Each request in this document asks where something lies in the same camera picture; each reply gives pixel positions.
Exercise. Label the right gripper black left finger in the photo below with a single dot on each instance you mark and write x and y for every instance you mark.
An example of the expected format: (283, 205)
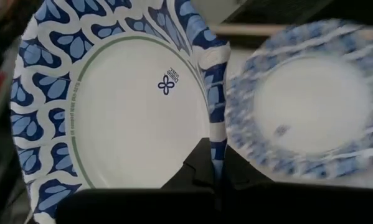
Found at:
(195, 174)

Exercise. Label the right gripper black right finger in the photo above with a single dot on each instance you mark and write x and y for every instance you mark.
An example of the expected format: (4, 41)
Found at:
(239, 175)

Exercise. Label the blue patterned paper bowl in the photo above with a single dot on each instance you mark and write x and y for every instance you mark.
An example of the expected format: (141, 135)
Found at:
(127, 118)
(310, 102)

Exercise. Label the wooden table board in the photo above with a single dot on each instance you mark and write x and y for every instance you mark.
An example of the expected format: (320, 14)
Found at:
(251, 30)

